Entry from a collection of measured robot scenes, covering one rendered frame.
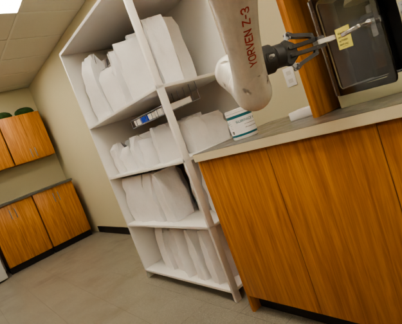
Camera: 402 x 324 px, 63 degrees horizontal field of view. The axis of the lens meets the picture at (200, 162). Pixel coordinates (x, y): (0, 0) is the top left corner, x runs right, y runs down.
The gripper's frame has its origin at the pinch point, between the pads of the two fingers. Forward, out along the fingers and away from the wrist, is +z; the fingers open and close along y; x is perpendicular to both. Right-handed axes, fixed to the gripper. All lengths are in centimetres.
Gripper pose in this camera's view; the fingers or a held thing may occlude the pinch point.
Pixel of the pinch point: (324, 40)
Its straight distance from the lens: 125.1
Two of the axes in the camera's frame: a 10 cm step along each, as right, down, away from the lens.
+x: -2.3, -0.3, 9.7
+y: -3.4, -9.3, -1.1
